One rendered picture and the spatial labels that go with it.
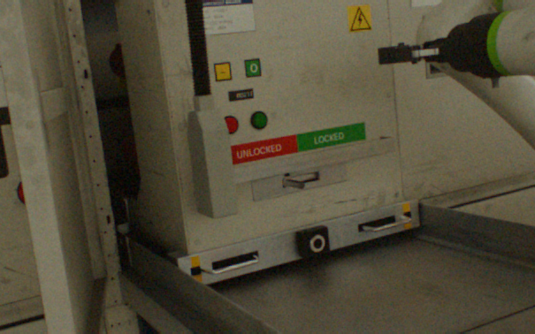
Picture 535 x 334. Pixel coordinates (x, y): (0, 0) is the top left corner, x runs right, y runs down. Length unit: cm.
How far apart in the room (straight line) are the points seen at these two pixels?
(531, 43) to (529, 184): 119
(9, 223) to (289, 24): 65
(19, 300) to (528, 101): 108
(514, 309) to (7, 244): 90
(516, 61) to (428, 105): 82
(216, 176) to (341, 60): 39
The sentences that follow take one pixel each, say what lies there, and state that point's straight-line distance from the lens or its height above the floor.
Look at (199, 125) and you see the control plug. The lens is 107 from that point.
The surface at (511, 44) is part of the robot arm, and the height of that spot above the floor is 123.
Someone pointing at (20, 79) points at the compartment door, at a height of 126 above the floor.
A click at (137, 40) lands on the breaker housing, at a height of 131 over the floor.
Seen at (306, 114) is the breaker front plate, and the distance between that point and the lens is 128.
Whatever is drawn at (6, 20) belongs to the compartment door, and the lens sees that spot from 77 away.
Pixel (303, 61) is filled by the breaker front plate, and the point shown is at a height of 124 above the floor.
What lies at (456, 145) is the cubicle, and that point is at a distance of 185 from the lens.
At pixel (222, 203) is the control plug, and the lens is 108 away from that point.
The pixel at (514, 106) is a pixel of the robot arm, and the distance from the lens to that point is 144.
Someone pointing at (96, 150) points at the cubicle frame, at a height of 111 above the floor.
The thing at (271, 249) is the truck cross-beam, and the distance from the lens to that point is 126.
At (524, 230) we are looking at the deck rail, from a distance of 126.
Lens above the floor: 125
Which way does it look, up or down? 9 degrees down
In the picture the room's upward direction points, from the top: 7 degrees counter-clockwise
